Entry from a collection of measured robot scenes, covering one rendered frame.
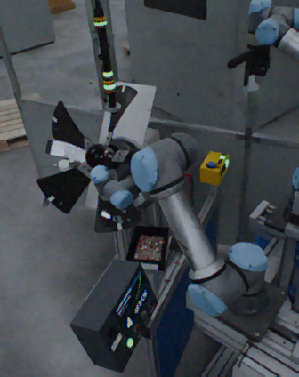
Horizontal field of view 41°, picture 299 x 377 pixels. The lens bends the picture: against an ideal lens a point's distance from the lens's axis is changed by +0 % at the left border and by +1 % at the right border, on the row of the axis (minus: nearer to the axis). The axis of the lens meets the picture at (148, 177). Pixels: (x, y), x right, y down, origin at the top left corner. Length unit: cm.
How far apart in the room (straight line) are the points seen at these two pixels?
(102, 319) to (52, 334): 157
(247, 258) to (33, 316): 186
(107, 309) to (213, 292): 30
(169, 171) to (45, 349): 179
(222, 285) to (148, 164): 42
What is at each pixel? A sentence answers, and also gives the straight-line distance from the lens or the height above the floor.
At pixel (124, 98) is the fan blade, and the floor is 142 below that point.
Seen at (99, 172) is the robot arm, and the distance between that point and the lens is 154.
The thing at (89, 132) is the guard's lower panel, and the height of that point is 82.
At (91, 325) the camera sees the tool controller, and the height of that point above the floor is 125.
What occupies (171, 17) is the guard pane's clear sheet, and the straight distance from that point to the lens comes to 226.
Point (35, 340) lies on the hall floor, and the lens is 274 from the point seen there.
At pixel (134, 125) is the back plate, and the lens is 209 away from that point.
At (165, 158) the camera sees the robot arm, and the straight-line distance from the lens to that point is 112.
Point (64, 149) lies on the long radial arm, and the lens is 214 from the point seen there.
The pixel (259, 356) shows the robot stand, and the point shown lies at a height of 96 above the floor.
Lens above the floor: 221
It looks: 37 degrees down
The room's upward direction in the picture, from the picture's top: 6 degrees counter-clockwise
